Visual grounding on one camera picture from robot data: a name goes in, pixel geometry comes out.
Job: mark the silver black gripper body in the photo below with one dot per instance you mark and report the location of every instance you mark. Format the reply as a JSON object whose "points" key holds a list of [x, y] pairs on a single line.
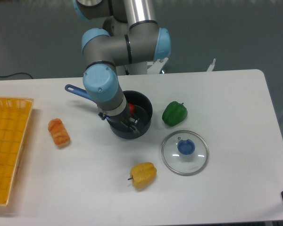
{"points": [[116, 117]]}

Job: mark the yellow bell pepper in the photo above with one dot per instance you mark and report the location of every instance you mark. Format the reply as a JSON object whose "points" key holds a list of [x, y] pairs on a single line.
{"points": [[142, 174]]}

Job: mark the glass lid with blue knob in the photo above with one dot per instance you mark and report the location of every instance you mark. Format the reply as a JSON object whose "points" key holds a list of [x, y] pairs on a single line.
{"points": [[185, 152]]}

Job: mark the green bell pepper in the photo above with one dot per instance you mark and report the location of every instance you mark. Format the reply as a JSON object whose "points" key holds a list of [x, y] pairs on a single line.
{"points": [[174, 113]]}

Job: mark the orange bread roll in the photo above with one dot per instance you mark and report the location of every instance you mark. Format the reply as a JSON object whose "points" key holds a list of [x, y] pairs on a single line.
{"points": [[58, 132]]}

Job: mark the dark blue saucepan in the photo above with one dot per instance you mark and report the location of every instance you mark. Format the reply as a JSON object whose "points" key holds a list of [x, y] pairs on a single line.
{"points": [[143, 111]]}

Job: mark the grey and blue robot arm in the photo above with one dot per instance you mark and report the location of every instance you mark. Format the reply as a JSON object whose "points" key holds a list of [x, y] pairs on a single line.
{"points": [[130, 35]]}

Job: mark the red bell pepper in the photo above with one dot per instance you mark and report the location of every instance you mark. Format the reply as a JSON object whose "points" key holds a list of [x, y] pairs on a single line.
{"points": [[131, 108]]}

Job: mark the yellow woven basket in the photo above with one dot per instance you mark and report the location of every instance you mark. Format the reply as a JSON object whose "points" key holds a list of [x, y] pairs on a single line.
{"points": [[14, 118]]}

